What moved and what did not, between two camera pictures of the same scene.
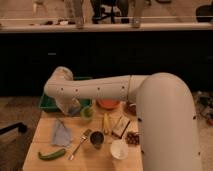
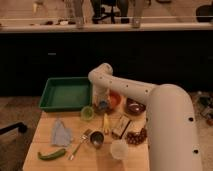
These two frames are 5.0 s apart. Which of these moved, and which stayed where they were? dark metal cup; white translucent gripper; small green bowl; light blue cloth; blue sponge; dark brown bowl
Moved: blue sponge; white translucent gripper
Stayed: dark brown bowl; dark metal cup; small green bowl; light blue cloth
